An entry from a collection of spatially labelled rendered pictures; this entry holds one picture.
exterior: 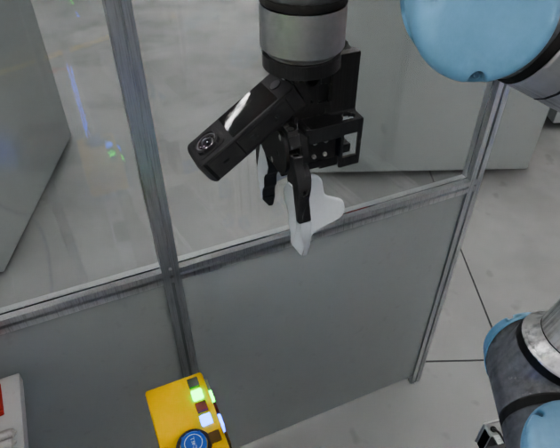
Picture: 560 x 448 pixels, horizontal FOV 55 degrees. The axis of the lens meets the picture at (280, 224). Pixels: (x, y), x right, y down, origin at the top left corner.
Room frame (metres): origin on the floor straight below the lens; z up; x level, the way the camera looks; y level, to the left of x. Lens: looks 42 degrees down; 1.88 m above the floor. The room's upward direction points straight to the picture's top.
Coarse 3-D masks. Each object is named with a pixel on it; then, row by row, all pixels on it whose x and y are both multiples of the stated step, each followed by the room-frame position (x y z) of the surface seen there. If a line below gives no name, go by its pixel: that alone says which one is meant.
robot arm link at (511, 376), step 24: (528, 312) 0.51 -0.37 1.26; (552, 312) 0.45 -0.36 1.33; (504, 336) 0.47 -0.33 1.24; (528, 336) 0.44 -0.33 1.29; (552, 336) 0.42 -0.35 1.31; (504, 360) 0.44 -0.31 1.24; (528, 360) 0.41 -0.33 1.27; (552, 360) 0.40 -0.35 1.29; (504, 384) 0.41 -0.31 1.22; (528, 384) 0.39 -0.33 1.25; (552, 384) 0.38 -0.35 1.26
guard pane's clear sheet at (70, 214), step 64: (0, 0) 0.79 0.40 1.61; (64, 0) 0.82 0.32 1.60; (192, 0) 0.90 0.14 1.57; (256, 0) 0.94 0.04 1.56; (384, 0) 1.05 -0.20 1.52; (0, 64) 0.77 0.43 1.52; (64, 64) 0.81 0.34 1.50; (192, 64) 0.89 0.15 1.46; (256, 64) 0.94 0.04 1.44; (384, 64) 1.05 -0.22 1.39; (0, 128) 0.76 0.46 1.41; (64, 128) 0.80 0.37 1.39; (128, 128) 0.84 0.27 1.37; (192, 128) 0.89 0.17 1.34; (384, 128) 1.06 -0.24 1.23; (448, 128) 1.14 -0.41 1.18; (0, 192) 0.75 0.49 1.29; (64, 192) 0.79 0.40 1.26; (128, 192) 0.83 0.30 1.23; (192, 192) 0.88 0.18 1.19; (256, 192) 0.94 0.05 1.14; (384, 192) 1.08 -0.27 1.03; (0, 256) 0.73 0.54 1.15; (64, 256) 0.77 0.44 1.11; (128, 256) 0.82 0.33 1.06; (192, 256) 0.87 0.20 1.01
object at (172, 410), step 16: (176, 384) 0.50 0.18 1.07; (160, 400) 0.47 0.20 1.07; (176, 400) 0.47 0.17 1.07; (192, 400) 0.47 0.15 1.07; (208, 400) 0.47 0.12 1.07; (160, 416) 0.44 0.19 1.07; (176, 416) 0.44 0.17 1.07; (192, 416) 0.44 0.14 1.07; (160, 432) 0.42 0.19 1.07; (176, 432) 0.42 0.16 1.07; (208, 432) 0.42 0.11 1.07
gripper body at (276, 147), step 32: (288, 64) 0.43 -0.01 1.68; (320, 64) 0.43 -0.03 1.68; (352, 64) 0.46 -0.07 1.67; (320, 96) 0.45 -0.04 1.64; (352, 96) 0.46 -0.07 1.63; (288, 128) 0.43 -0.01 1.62; (320, 128) 0.43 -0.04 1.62; (352, 128) 0.44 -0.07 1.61; (288, 160) 0.42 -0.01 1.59; (320, 160) 0.44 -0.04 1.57; (352, 160) 0.44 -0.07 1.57
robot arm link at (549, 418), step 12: (528, 396) 0.37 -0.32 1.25; (540, 396) 0.37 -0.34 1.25; (552, 396) 0.37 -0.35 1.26; (504, 408) 0.38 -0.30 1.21; (516, 408) 0.37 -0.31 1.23; (528, 408) 0.36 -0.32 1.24; (540, 408) 0.35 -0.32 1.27; (552, 408) 0.34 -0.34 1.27; (504, 420) 0.36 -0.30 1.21; (516, 420) 0.35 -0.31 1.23; (528, 420) 0.34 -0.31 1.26; (540, 420) 0.33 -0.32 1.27; (552, 420) 0.33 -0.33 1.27; (504, 432) 0.35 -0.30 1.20; (516, 432) 0.34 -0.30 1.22; (528, 432) 0.32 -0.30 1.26; (540, 432) 0.31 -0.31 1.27; (552, 432) 0.31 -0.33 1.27; (516, 444) 0.32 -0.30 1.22; (528, 444) 0.30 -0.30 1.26; (540, 444) 0.30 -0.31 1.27; (552, 444) 0.30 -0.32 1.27
